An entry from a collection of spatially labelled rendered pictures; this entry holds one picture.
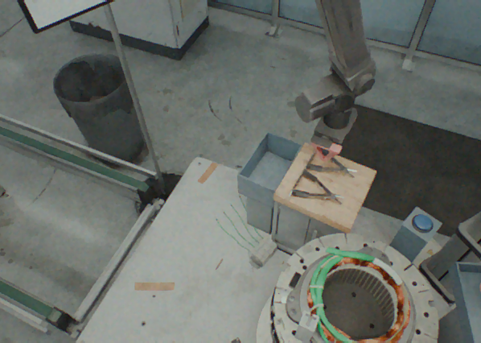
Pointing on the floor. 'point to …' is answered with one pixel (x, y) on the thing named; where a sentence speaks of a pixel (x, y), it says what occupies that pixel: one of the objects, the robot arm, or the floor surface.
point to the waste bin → (113, 130)
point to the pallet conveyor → (40, 310)
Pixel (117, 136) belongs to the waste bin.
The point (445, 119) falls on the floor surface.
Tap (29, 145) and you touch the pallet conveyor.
